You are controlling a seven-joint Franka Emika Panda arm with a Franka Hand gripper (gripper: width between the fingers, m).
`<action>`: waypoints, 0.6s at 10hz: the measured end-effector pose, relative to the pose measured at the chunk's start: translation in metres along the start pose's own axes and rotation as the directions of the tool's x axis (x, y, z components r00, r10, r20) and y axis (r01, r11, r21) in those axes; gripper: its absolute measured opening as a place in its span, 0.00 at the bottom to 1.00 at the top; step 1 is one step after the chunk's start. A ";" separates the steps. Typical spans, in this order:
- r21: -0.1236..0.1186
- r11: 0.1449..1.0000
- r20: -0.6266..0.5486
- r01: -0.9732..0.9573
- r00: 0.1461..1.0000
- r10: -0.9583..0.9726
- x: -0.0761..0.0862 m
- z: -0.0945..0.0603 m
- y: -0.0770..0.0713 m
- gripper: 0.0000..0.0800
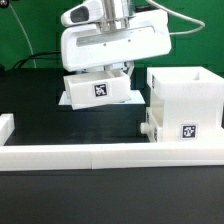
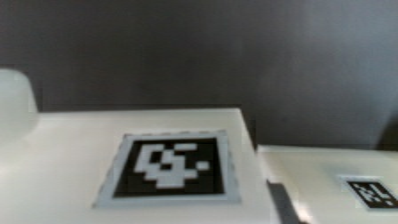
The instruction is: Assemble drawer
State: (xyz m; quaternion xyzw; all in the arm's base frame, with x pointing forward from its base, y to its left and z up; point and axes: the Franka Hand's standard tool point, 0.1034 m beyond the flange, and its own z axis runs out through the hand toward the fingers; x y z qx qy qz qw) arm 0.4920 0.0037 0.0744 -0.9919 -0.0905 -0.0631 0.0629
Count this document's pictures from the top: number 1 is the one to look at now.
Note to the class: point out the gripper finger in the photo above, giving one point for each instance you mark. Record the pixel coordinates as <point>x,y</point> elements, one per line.
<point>130,70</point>

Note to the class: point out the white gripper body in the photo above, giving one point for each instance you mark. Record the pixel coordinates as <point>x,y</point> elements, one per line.
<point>99,33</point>

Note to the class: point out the white drawer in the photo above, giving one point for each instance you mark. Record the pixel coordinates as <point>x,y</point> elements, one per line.
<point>150,126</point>
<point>97,88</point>

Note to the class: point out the white front drawer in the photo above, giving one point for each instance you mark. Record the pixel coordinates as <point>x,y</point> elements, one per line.
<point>150,126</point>

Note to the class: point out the white drawer cabinet box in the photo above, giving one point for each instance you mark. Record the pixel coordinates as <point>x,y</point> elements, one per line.
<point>187,103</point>

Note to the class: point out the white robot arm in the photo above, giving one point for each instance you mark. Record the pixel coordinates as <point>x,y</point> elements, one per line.
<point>110,35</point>

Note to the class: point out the fiducial marker sheet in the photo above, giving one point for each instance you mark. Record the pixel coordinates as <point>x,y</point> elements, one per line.
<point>135,98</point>

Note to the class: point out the white front fence wall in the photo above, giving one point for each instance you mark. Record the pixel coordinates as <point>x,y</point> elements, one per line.
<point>108,156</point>

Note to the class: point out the white fence wall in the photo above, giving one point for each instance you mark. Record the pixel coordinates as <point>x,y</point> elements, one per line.
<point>108,156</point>
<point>6,127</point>

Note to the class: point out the white left fence wall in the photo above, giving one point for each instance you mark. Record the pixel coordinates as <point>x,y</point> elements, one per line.
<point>6,127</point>

